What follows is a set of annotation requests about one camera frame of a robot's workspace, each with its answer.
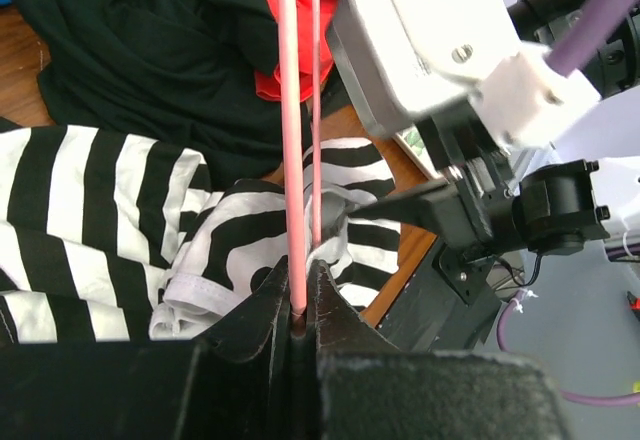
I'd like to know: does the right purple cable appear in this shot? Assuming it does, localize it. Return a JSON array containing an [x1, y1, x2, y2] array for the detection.
[[497, 0, 640, 407]]

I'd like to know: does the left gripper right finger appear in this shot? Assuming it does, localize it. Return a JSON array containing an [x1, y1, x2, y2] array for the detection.
[[307, 261, 573, 439]]

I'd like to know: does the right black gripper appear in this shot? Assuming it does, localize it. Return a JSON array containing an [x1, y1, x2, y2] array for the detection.
[[347, 109, 520, 262]]

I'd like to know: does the floral pattern tray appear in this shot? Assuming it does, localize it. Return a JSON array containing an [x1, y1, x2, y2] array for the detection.
[[393, 126, 442, 180]]

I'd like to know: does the red tank top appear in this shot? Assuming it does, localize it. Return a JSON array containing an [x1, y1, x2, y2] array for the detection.
[[254, 0, 338, 102]]

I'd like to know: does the black white striped tank top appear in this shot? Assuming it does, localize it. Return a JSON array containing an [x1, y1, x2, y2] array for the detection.
[[0, 117, 404, 344]]

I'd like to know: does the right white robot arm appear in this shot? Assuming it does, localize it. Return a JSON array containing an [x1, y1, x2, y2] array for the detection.
[[326, 0, 639, 262]]

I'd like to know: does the pink wire hanger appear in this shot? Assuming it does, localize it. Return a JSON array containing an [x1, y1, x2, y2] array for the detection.
[[278, 0, 322, 329]]

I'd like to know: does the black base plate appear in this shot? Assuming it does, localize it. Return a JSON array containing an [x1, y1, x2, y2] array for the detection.
[[377, 240, 502, 352]]

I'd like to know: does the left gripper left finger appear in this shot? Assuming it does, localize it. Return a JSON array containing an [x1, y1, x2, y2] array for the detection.
[[1, 261, 290, 439]]

